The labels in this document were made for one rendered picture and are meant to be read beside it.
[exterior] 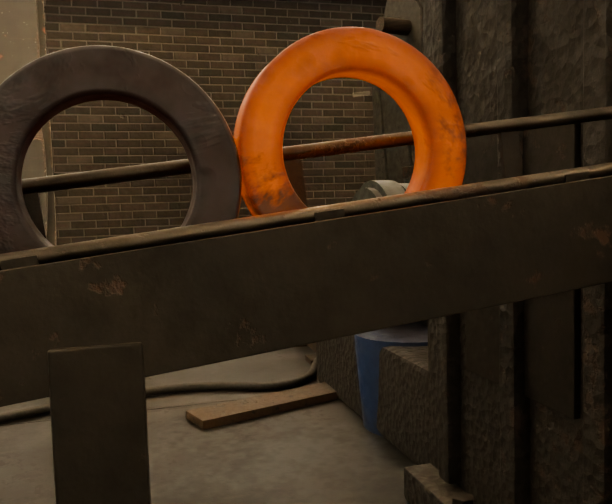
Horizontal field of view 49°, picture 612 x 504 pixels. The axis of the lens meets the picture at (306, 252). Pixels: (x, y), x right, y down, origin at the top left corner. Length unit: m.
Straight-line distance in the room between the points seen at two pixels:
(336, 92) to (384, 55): 6.47
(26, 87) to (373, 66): 0.25
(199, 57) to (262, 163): 6.27
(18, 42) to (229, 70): 3.90
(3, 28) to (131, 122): 3.61
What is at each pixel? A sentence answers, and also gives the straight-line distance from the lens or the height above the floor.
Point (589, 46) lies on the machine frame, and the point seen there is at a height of 0.80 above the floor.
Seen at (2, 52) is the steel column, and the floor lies 1.27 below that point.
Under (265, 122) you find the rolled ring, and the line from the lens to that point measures 0.49.
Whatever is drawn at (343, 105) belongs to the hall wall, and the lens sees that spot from 7.00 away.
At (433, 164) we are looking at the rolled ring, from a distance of 0.54.
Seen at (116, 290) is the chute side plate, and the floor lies 0.57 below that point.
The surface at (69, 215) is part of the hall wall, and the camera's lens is 6.57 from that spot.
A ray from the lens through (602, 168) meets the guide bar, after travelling 0.59.
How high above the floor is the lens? 0.62
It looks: 4 degrees down
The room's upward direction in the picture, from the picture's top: 2 degrees counter-clockwise
